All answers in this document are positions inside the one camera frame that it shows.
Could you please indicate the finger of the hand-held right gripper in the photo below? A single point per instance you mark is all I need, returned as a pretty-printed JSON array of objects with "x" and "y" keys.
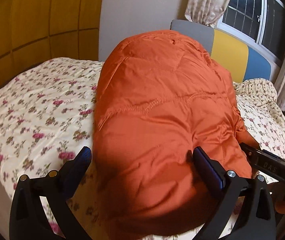
[
  {"x": 275, "y": 156},
  {"x": 267, "y": 166}
]

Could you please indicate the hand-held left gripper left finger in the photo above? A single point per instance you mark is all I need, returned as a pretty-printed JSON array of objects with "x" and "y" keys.
[{"x": 83, "y": 160}]

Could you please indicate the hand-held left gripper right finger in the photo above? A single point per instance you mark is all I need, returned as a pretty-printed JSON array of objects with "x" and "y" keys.
[{"x": 208, "y": 166}]

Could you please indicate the orange puffer jacket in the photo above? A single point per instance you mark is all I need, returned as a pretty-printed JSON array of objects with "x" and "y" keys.
[{"x": 162, "y": 110}]

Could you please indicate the cream small floral duvet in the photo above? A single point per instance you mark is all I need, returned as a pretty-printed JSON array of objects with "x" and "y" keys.
[{"x": 260, "y": 92}]

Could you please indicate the white rose print quilt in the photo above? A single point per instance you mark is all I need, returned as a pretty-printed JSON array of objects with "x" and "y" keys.
[{"x": 37, "y": 105}]

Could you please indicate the grey yellow blue headboard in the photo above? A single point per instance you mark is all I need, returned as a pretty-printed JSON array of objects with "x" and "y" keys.
[{"x": 230, "y": 52}]

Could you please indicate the wooden wardrobe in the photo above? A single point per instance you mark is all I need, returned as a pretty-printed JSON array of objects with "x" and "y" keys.
[{"x": 45, "y": 22}]

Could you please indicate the white framed window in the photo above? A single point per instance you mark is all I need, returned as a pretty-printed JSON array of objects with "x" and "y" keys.
[{"x": 252, "y": 12}]

